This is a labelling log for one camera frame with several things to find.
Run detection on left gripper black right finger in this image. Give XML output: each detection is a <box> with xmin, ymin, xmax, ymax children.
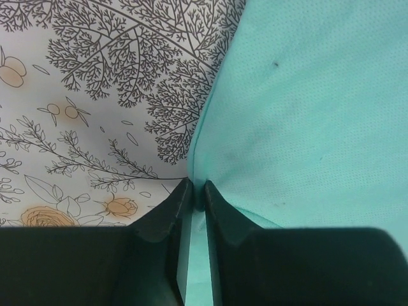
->
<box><xmin>203</xmin><ymin>182</ymin><xmax>407</xmax><ymax>305</ymax></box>

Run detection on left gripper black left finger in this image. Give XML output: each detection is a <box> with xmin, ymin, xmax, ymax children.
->
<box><xmin>1</xmin><ymin>179</ymin><xmax>193</xmax><ymax>305</ymax></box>

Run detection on teal t-shirt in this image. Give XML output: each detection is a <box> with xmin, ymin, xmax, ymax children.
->
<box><xmin>177</xmin><ymin>0</ymin><xmax>408</xmax><ymax>306</ymax></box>

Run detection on floral patterned table mat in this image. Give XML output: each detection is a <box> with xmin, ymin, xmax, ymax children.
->
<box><xmin>1</xmin><ymin>0</ymin><xmax>245</xmax><ymax>227</ymax></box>

